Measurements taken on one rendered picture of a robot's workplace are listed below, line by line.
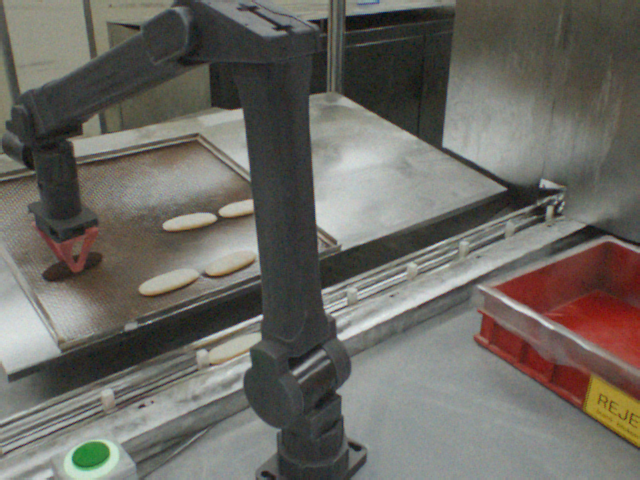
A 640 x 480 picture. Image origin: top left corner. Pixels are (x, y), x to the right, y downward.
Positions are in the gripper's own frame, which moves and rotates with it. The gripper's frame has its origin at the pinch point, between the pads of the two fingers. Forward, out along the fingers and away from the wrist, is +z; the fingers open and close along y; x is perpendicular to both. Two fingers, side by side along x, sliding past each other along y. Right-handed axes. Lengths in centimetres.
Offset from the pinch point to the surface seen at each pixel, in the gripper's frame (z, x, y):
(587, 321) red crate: 6, -57, -61
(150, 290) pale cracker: 1.4, -5.9, -12.9
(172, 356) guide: 4.6, -1.6, -24.4
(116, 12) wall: 45, -199, 318
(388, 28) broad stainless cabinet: 16, -222, 110
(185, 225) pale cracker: 0.6, -20.9, -1.5
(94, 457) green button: -2.0, 17.9, -38.2
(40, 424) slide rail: 5.2, 17.6, -23.3
